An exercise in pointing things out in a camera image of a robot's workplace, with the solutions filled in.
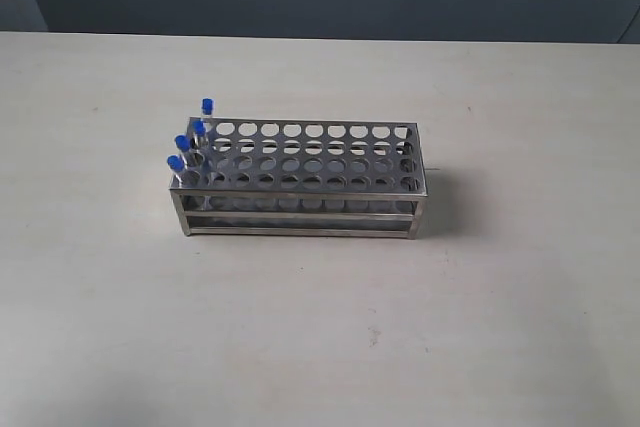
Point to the blue capped tube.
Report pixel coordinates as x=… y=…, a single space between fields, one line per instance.
x=188 y=156
x=207 y=108
x=182 y=180
x=201 y=142

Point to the stainless steel test tube rack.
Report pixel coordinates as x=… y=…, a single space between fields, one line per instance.
x=308 y=178

